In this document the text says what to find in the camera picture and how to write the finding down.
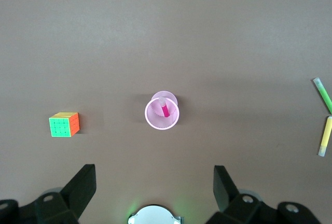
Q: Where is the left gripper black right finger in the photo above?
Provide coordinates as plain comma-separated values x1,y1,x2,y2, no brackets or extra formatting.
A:
204,165,322,224

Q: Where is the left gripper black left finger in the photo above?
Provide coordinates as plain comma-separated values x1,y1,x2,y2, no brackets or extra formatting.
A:
0,164,96,224

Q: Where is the pink marker pen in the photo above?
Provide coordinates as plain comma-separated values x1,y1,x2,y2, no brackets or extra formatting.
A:
158,96,170,118

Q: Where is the colourful puzzle cube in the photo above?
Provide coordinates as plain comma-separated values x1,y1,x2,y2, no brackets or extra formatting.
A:
48,111,80,138

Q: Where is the pink plastic cup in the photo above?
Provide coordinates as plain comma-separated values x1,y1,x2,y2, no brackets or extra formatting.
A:
144,91,181,131

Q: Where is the yellow marker pen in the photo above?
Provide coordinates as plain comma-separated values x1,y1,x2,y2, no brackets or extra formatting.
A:
318,116,332,157

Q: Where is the green marker pen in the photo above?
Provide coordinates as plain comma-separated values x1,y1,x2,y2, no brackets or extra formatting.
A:
312,77,332,115

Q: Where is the brown table cover sheet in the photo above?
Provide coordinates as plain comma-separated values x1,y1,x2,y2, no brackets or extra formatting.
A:
0,0,332,224

